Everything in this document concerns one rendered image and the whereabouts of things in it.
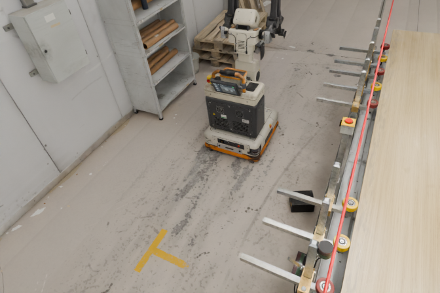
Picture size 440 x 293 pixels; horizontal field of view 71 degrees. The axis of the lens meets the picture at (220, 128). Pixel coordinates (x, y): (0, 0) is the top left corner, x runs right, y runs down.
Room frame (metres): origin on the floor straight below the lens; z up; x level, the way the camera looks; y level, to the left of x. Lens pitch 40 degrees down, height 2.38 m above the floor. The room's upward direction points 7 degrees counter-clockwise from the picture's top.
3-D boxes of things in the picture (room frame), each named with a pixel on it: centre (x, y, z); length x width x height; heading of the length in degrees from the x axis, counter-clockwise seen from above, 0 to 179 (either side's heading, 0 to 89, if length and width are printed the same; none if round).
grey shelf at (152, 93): (3.60, 0.68, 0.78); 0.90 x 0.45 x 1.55; 149
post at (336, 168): (1.06, -0.59, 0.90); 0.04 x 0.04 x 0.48; 59
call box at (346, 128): (1.29, -0.72, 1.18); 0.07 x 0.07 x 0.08; 59
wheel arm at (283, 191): (1.08, -0.49, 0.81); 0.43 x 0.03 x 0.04; 59
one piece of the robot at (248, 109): (2.50, -0.20, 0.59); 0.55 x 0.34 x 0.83; 58
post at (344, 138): (1.29, -0.72, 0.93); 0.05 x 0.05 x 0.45; 59
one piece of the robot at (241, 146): (2.28, -0.09, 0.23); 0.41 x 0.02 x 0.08; 58
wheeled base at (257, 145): (2.57, -0.24, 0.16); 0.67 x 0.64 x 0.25; 148
